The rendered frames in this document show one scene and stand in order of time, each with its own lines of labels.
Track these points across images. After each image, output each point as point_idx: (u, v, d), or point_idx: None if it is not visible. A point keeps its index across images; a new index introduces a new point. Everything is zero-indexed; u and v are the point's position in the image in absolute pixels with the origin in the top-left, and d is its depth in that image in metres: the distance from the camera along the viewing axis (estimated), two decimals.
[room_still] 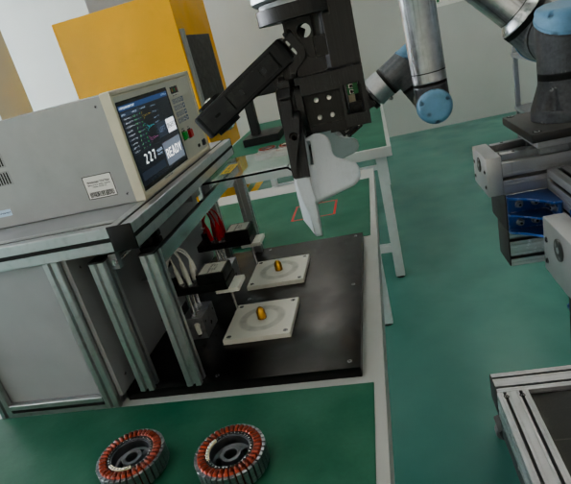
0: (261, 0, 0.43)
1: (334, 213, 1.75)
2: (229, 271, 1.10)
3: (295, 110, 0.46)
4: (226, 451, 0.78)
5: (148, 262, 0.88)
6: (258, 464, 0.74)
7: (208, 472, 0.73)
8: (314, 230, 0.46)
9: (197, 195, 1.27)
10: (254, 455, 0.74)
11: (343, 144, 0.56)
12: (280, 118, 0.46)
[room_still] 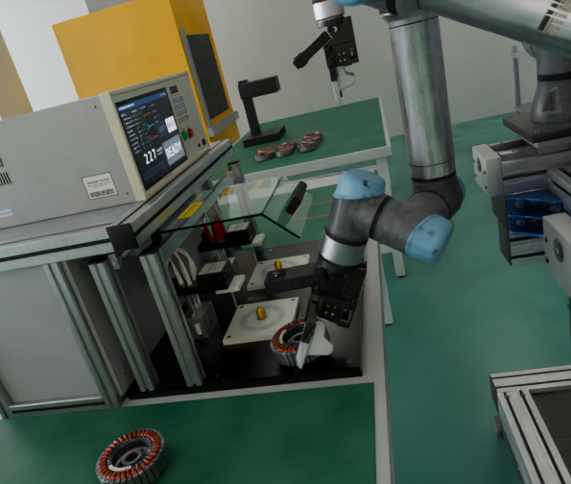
0: (325, 257, 0.84)
1: None
2: (229, 271, 1.10)
3: (316, 307, 0.88)
4: (295, 337, 0.96)
5: (148, 262, 0.88)
6: None
7: (284, 349, 0.92)
8: (298, 366, 0.90)
9: (148, 245, 0.98)
10: None
11: None
12: (307, 306, 0.88)
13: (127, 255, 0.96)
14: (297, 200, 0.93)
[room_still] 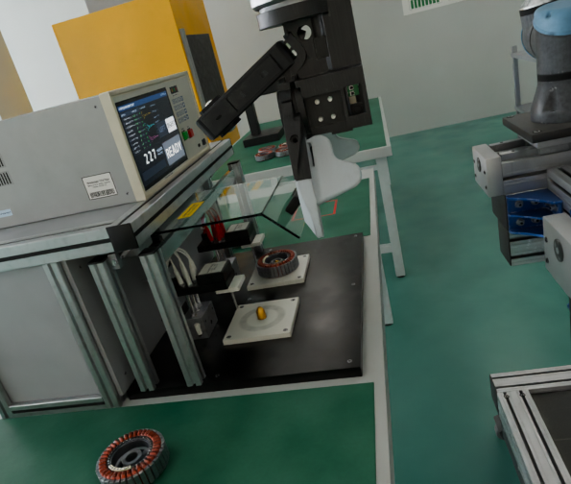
0: (262, 2, 0.43)
1: (334, 213, 1.75)
2: (229, 271, 1.10)
3: (296, 112, 0.46)
4: (273, 260, 1.34)
5: (148, 262, 0.88)
6: (293, 262, 1.30)
7: (265, 265, 1.30)
8: (316, 232, 0.46)
9: (148, 245, 0.98)
10: (291, 257, 1.30)
11: (344, 145, 0.56)
12: (281, 120, 0.46)
13: (127, 255, 0.96)
14: (297, 200, 0.93)
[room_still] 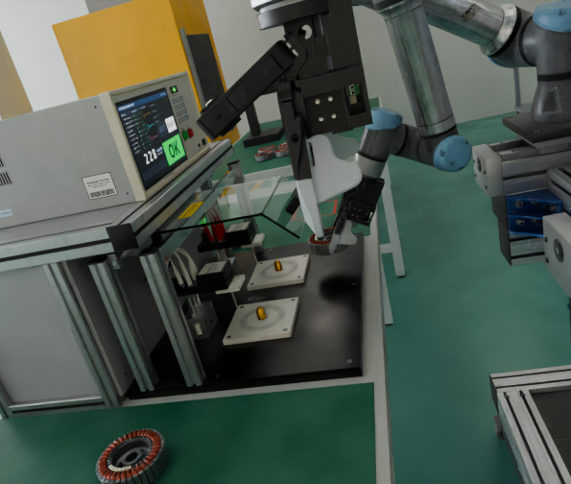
0: (262, 2, 0.43)
1: (334, 213, 1.75)
2: (229, 271, 1.10)
3: (296, 112, 0.46)
4: (325, 237, 1.29)
5: (148, 262, 0.88)
6: None
7: (320, 242, 1.25)
8: (316, 232, 0.46)
9: (148, 245, 0.98)
10: None
11: (344, 145, 0.56)
12: (281, 120, 0.46)
13: (127, 255, 0.96)
14: (297, 200, 0.93)
